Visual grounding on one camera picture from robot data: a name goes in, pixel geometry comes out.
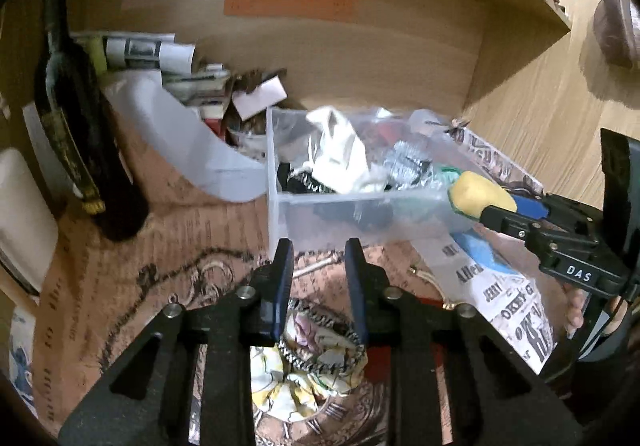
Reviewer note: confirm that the translucent white plastic lid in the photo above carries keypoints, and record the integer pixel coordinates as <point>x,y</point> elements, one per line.
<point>175,135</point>

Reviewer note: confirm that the black fabric item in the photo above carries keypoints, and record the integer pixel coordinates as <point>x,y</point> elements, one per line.
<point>300,181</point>

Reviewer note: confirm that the floral fabric scrunchie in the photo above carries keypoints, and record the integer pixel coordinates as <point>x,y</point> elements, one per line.
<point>310,376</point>

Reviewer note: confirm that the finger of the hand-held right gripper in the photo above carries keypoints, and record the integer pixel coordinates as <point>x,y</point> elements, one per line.
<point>515,226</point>
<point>531,208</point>

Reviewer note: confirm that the silver foil packet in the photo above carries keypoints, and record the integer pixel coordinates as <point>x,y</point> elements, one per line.
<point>410,165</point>

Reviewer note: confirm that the white card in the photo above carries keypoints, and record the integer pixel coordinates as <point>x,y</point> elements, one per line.
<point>260,98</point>

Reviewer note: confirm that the person's right hand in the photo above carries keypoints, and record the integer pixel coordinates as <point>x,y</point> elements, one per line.
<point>574,313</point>

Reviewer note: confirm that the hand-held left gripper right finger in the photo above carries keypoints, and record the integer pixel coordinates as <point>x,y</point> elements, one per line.
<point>356,291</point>

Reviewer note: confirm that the metal bolt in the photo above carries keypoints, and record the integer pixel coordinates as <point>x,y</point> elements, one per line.
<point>315,266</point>

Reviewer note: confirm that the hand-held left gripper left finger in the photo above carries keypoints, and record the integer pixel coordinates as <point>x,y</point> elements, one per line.
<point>279,286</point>

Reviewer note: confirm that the brown plush object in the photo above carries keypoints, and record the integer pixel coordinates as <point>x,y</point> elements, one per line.
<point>617,25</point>

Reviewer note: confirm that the pile of printed papers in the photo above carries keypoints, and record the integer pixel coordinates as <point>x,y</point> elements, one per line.
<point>140,50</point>

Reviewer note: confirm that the yellow sponge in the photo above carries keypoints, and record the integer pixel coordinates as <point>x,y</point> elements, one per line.
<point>477,193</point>

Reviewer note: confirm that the white cloth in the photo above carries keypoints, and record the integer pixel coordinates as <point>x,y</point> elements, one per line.
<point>342,150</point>

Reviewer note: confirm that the newspaper print cloth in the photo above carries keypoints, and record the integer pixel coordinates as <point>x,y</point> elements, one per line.
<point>515,306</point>

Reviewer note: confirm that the clear plastic box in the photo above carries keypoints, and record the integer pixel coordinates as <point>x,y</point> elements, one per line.
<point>350,216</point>

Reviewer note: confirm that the brown printed table mat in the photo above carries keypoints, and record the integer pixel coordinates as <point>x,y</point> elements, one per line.
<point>165,246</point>

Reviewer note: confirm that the dark glass wine bottle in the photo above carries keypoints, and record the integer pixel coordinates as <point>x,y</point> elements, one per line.
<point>85,125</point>

